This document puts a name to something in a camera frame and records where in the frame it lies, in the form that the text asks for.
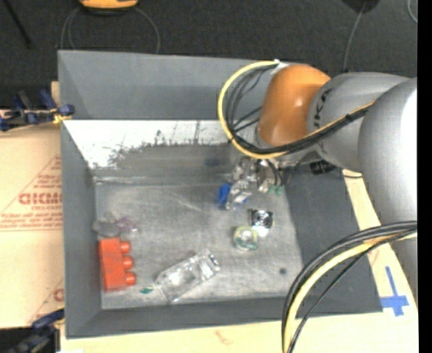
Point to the small blue block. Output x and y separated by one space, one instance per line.
223 195

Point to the shiny black metal piece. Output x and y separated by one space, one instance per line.
260 219

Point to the grey metal bin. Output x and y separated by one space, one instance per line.
172 212

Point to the clear plastic bottle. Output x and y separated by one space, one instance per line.
186 274

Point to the grey and purple clear toy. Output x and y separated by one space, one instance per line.
107 225

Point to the small green piece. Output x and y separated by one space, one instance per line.
146 290

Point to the red-orange toy brick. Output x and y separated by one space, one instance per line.
112 265

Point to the brown cardboard board, red print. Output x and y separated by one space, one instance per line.
25 256

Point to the black cylinder on white bracket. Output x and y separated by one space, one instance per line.
322 168

